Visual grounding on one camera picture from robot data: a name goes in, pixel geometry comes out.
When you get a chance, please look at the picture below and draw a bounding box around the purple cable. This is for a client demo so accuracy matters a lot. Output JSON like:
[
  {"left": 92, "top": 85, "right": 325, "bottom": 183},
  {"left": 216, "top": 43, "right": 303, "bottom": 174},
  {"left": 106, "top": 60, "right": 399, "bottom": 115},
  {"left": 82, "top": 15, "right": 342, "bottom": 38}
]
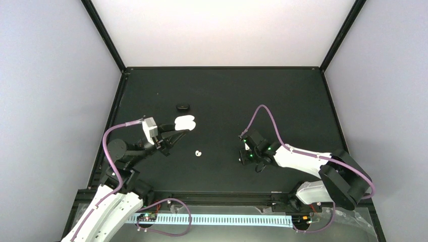
[
  {"left": 68, "top": 119, "right": 193, "bottom": 242},
  {"left": 239, "top": 104, "right": 376, "bottom": 234}
]

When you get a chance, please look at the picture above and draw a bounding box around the white oval case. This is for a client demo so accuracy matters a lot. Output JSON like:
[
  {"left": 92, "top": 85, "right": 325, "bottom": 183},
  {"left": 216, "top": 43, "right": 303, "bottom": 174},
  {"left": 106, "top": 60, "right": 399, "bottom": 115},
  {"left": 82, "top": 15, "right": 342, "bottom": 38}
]
[{"left": 174, "top": 115, "right": 196, "bottom": 131}]

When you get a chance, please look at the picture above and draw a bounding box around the right back frame post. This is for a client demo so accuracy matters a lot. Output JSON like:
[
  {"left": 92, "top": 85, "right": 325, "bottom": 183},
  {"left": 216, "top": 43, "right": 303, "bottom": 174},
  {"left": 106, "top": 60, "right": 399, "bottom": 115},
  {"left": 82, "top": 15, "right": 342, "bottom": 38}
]
[{"left": 319, "top": 0, "right": 366, "bottom": 73}]

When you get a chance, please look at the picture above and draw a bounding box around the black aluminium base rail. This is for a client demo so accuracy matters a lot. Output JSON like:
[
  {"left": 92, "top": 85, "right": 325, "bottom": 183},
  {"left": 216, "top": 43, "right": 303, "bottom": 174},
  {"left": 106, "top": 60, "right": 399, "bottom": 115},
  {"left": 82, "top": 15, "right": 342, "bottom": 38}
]
[{"left": 72, "top": 189, "right": 375, "bottom": 214}]

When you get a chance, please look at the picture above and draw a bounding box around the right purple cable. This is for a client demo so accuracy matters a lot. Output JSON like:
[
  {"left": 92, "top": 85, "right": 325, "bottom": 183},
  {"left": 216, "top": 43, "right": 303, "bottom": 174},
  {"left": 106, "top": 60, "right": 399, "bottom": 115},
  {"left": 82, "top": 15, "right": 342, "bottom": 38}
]
[{"left": 239, "top": 104, "right": 376, "bottom": 234}]

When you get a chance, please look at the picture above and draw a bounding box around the light blue slotted cable duct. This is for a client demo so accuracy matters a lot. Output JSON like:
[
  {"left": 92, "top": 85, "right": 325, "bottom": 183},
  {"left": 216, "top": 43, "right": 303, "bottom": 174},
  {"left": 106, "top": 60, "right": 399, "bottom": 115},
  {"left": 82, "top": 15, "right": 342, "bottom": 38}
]
[{"left": 125, "top": 213, "right": 293, "bottom": 228}]

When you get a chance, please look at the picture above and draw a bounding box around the left back frame post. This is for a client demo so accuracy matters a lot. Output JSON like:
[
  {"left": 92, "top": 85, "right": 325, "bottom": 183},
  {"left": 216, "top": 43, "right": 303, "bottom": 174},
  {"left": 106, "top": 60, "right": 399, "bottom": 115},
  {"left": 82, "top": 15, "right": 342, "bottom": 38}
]
[{"left": 81, "top": 0, "right": 126, "bottom": 72}]

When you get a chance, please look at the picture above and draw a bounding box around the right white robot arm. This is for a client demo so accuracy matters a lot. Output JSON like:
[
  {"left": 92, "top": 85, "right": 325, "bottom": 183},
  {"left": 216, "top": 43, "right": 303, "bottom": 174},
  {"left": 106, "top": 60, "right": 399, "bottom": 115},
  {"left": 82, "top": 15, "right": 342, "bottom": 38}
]
[{"left": 239, "top": 130, "right": 372, "bottom": 211}]

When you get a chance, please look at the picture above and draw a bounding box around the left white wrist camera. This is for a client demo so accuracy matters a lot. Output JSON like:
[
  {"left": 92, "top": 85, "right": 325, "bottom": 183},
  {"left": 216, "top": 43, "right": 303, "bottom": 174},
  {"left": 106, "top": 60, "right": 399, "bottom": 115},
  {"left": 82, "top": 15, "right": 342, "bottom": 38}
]
[{"left": 142, "top": 117, "right": 158, "bottom": 145}]

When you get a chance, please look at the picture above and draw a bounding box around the frame post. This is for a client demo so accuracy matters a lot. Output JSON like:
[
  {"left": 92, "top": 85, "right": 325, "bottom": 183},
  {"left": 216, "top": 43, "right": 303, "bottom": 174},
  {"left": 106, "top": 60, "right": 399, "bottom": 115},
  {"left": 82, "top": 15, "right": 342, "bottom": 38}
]
[
  {"left": 81, "top": 0, "right": 126, "bottom": 72},
  {"left": 319, "top": 0, "right": 366, "bottom": 73}
]

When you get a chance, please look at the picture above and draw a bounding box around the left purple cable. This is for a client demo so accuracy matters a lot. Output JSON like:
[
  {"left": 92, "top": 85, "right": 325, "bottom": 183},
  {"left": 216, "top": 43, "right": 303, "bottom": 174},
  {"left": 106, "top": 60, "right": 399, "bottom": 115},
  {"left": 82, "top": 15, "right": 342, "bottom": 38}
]
[{"left": 68, "top": 119, "right": 193, "bottom": 242}]

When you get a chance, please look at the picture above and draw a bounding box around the black earbud charging case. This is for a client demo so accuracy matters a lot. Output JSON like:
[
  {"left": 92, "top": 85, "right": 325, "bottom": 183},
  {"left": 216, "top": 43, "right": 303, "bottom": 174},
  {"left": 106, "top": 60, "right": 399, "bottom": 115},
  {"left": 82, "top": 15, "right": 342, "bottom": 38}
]
[{"left": 176, "top": 103, "right": 190, "bottom": 112}]

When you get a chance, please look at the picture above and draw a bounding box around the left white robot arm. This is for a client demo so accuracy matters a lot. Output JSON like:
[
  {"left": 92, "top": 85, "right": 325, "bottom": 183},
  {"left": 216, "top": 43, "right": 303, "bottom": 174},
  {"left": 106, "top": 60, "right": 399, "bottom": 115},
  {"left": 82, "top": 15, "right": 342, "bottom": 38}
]
[{"left": 62, "top": 115, "right": 196, "bottom": 241}]

